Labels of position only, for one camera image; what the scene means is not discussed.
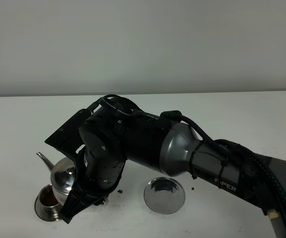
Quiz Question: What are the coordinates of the near stainless steel teacup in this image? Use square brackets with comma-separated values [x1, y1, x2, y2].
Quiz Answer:
[35, 184, 61, 208]

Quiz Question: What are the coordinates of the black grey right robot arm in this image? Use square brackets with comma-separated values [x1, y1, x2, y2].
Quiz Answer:
[46, 94, 286, 238]

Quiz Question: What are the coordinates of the stainless steel teapot saucer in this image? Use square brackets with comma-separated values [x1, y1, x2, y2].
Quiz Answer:
[143, 177, 186, 215]

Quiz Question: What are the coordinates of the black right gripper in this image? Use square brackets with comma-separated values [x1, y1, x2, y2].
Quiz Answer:
[45, 108, 126, 224]

